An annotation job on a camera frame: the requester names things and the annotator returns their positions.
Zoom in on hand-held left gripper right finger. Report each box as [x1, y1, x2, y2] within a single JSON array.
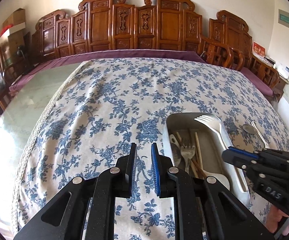
[[151, 142, 275, 240]]

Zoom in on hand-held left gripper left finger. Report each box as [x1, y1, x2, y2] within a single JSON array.
[[13, 142, 138, 240]]

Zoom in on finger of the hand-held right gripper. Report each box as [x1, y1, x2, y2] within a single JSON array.
[[222, 146, 260, 172]]

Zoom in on white plastic ladle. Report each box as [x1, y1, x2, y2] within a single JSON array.
[[169, 134, 231, 191]]

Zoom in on metal tray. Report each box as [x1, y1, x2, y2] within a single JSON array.
[[166, 112, 250, 207]]

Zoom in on large metal serving fork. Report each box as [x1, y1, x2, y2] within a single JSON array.
[[194, 114, 231, 151]]

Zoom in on brown wooden chopstick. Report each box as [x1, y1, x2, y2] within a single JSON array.
[[191, 159, 211, 180]]

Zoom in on person's right hand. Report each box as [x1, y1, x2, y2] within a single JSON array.
[[268, 204, 285, 234]]

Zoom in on metal spoon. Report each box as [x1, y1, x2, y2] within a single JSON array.
[[243, 124, 257, 134]]

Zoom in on blue floral tablecloth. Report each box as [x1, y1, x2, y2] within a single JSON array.
[[11, 58, 289, 240]]

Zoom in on wooden armchair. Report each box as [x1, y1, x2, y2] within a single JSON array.
[[200, 36, 244, 70], [250, 55, 280, 90]]

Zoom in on white box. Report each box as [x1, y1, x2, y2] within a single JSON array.
[[276, 65, 289, 79]]

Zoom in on red card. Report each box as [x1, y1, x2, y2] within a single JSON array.
[[252, 42, 266, 57]]

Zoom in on purple cloth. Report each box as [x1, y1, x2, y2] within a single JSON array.
[[9, 49, 274, 97]]

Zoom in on carved wooden bench back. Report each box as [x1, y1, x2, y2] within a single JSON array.
[[136, 0, 202, 53], [31, 9, 71, 62], [71, 0, 137, 55], [209, 10, 253, 55]]

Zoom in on black desk lamp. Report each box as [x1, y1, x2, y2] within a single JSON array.
[[16, 44, 28, 58]]

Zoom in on cardboard box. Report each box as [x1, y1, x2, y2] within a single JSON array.
[[0, 8, 26, 37]]

